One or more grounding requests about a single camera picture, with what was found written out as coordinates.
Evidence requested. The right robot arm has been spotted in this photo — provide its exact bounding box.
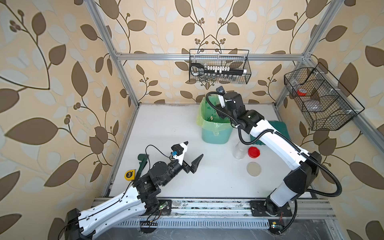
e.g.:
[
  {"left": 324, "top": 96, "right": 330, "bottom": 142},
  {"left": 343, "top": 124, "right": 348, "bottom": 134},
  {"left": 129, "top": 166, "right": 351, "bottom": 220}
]
[{"left": 219, "top": 92, "right": 319, "bottom": 207}]

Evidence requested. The wire basket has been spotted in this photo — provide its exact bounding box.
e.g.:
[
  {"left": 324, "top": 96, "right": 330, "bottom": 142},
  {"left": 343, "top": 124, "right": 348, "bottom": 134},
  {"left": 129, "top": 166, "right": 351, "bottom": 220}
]
[
  {"left": 284, "top": 62, "right": 365, "bottom": 131},
  {"left": 187, "top": 48, "right": 252, "bottom": 85}
]

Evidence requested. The red object in basket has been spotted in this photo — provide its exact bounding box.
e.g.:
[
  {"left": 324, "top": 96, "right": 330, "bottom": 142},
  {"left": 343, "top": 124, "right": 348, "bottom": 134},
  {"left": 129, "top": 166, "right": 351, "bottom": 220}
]
[{"left": 297, "top": 88, "right": 308, "bottom": 97}]

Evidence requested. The yellow tape measure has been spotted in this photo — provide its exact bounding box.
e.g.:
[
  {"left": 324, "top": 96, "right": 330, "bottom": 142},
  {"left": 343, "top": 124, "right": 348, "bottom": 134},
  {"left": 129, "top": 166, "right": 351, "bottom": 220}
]
[{"left": 124, "top": 170, "right": 136, "bottom": 181}]

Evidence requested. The green plastic tool case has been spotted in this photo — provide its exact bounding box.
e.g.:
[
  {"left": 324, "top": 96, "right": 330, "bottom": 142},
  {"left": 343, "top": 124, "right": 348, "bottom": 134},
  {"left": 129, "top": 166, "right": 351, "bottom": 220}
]
[{"left": 250, "top": 121, "right": 291, "bottom": 146}]

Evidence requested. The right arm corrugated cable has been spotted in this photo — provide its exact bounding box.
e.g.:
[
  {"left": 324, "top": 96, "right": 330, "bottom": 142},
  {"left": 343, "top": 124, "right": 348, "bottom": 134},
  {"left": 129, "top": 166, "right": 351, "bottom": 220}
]
[{"left": 205, "top": 91, "right": 343, "bottom": 235}]

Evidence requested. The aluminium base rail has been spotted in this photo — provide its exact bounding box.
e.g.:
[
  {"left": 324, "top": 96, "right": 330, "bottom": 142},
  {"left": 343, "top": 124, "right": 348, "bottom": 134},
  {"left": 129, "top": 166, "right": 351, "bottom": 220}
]
[{"left": 159, "top": 198, "right": 336, "bottom": 220}]

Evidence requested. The black socket wrench set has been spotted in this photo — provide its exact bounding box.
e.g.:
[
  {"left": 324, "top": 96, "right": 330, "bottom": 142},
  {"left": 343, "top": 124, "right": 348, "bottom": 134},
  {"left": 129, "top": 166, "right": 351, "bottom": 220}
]
[{"left": 190, "top": 63, "right": 248, "bottom": 77}]

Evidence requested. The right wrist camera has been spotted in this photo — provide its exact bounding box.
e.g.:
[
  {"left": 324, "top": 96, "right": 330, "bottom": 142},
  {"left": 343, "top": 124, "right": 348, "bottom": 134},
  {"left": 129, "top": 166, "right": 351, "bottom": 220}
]
[{"left": 216, "top": 86, "right": 226, "bottom": 108}]

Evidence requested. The back wire basket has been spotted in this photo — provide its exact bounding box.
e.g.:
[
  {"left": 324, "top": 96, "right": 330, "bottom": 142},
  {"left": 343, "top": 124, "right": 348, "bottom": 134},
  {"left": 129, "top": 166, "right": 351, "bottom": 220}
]
[{"left": 187, "top": 48, "right": 252, "bottom": 85}]

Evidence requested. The right wire basket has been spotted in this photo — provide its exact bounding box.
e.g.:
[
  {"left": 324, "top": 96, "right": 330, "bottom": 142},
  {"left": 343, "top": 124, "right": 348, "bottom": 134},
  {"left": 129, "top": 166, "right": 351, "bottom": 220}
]
[{"left": 284, "top": 62, "right": 365, "bottom": 131}]

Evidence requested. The green plastic trash bin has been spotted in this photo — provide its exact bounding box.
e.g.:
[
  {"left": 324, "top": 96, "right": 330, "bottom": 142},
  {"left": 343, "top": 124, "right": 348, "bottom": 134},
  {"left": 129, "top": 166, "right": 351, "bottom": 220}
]
[{"left": 197, "top": 97, "right": 233, "bottom": 145}]

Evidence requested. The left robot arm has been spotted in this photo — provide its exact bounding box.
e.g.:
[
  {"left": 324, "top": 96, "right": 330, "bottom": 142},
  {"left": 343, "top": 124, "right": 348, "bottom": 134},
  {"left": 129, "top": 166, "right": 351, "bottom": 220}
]
[{"left": 62, "top": 154, "right": 204, "bottom": 240}]

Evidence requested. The beige jar lid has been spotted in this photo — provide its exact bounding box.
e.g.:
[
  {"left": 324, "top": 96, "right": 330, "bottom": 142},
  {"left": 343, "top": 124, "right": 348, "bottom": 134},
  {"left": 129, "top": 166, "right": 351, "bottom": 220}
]
[{"left": 247, "top": 162, "right": 262, "bottom": 177}]

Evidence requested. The red jar lid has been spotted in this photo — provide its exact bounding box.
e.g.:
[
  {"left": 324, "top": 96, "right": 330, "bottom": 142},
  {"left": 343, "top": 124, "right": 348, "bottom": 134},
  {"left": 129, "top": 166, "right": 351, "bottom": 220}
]
[{"left": 248, "top": 147, "right": 261, "bottom": 159}]

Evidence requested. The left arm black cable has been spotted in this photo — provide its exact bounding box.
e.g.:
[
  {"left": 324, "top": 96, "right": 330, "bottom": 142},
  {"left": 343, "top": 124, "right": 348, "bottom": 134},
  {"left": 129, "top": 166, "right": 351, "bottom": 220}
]
[{"left": 56, "top": 144, "right": 173, "bottom": 240}]

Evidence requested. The yellow-green bin liner bag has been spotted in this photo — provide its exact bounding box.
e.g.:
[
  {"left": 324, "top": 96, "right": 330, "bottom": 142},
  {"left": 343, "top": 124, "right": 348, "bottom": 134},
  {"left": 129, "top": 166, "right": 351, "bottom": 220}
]
[{"left": 197, "top": 95, "right": 233, "bottom": 137}]

